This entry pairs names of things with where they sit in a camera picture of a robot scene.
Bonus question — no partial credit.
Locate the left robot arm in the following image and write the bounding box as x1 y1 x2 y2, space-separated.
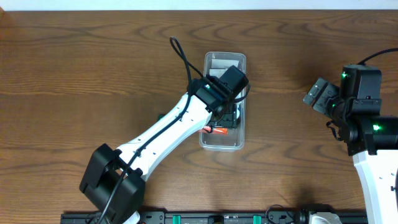
80 76 250 223

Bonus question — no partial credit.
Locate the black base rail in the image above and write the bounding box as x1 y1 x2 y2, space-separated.
60 205 369 224

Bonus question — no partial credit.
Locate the green box white circle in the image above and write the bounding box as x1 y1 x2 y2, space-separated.
157 114 165 121

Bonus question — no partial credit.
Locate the red orange small box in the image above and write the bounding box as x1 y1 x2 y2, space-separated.
199 126 228 135

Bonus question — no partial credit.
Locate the dark bottle white cap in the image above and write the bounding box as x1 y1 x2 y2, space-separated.
234 105 241 121

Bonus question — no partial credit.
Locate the clear plastic container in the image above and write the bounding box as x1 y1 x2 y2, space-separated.
199 52 246 152

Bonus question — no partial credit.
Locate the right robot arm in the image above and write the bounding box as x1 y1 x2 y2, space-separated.
303 75 397 223

